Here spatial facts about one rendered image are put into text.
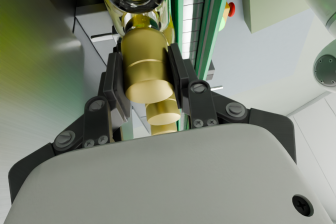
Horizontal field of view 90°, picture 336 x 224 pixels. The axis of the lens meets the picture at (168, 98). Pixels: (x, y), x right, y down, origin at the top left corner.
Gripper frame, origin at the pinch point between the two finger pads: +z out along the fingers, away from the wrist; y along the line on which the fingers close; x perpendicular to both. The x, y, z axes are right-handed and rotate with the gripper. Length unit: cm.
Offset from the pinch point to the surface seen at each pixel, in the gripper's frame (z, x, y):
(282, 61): 55, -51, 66
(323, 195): 34, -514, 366
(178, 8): 20.3, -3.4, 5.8
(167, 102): 1.2, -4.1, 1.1
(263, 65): 56, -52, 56
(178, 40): 22.1, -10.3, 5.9
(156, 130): 2.1, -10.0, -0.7
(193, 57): 34.8, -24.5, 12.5
